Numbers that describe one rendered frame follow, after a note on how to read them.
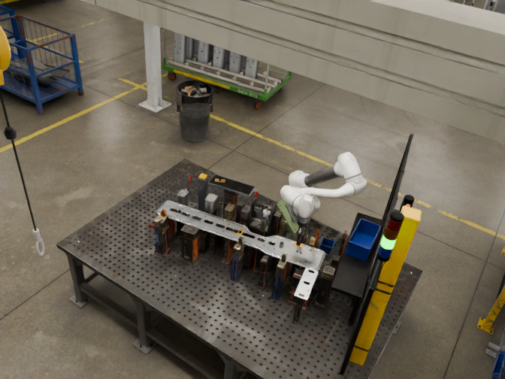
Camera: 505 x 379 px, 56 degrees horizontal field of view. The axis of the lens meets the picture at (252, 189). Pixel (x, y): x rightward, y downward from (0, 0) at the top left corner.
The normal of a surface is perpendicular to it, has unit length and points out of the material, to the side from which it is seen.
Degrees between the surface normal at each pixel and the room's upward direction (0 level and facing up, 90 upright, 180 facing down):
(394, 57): 90
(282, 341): 0
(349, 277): 0
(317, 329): 0
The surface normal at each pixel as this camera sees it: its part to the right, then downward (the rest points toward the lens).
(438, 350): 0.08, -0.79
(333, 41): -0.55, 0.48
